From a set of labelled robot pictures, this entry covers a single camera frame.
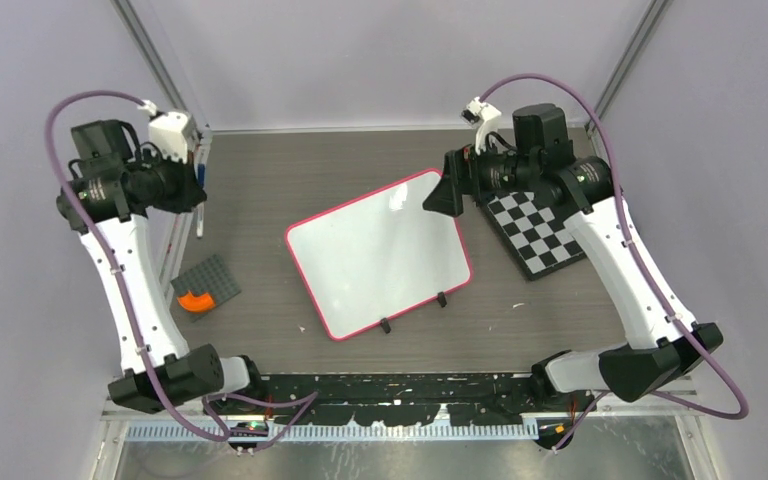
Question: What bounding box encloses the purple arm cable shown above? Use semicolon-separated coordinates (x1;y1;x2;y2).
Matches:
478;73;750;454
44;89;319;455

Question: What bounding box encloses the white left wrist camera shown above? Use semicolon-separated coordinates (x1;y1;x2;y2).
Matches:
148;110;199;163

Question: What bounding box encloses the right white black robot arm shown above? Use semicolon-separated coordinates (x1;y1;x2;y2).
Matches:
422;99;724;411

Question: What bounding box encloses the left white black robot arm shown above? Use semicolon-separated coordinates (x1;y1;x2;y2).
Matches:
56;111;267;414

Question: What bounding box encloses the black white checkerboard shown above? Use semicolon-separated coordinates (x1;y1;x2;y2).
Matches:
480;192;586;281

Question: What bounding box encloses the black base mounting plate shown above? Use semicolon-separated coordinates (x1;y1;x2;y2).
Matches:
210;373;593;427

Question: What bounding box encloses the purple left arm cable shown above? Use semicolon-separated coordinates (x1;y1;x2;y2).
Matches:
44;89;319;455

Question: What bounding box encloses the orange curved block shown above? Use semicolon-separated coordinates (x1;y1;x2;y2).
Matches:
176;291;217;314

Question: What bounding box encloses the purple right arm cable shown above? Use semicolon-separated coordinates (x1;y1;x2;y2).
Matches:
478;73;750;454

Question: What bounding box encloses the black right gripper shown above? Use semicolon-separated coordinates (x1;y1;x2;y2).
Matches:
423;133;539;216

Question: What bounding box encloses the white slotted cable rail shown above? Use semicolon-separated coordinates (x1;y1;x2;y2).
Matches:
125;419;539;443

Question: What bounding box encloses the white marker pen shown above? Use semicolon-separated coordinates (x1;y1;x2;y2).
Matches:
195;146;210;239

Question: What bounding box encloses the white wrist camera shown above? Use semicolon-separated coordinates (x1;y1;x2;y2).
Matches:
460;97;502;155
148;110;199;163

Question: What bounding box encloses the black whiteboard stand clip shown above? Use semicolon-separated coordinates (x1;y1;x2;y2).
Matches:
379;318;392;334

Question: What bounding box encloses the blue marker cap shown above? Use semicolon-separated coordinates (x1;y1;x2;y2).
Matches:
196;163;206;188

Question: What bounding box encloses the pink framed whiteboard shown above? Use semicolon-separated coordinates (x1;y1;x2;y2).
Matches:
284;169;473;341

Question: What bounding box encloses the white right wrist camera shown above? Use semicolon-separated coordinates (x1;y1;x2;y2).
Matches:
460;97;502;155

